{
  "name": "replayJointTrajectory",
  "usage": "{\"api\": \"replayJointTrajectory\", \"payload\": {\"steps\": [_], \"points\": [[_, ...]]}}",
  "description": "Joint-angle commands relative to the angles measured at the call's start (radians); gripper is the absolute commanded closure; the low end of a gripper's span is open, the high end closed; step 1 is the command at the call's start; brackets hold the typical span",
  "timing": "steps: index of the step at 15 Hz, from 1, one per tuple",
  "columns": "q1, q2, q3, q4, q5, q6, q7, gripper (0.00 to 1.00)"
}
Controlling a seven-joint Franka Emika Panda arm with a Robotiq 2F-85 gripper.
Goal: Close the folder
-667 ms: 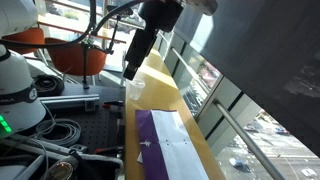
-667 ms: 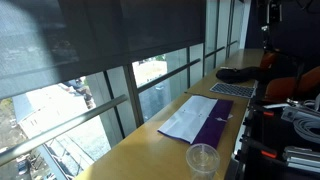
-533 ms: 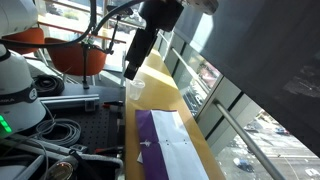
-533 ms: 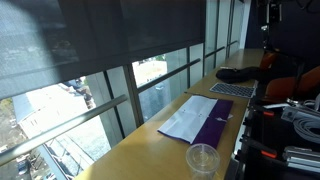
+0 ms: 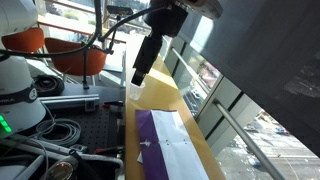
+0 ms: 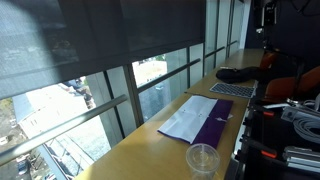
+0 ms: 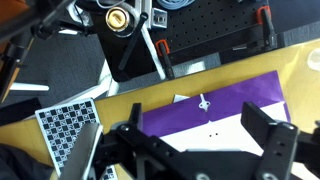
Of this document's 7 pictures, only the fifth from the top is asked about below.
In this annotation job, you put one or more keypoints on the white paper sheet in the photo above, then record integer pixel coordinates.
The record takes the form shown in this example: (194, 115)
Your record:
(140, 158)

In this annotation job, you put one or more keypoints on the clear plastic cup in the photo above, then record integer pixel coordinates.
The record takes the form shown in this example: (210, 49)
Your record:
(136, 92)

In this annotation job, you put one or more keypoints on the metal window handrail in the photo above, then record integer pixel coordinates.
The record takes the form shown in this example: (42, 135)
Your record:
(246, 140)
(191, 71)

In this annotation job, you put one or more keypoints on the black camera on stand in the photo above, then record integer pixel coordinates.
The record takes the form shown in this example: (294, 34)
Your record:
(119, 10)

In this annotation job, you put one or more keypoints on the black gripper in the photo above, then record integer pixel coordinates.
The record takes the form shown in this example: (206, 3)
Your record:
(165, 18)

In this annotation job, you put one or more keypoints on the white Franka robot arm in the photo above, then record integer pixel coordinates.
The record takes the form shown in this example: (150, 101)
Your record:
(16, 76)

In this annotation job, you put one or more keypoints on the aluminium profile rail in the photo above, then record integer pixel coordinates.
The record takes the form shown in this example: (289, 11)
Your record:
(66, 100)

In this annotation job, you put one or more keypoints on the dark roller blind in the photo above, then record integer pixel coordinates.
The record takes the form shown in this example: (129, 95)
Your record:
(266, 50)

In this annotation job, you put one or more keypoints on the round metal cap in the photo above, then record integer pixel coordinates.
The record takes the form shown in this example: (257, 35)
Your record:
(62, 169)

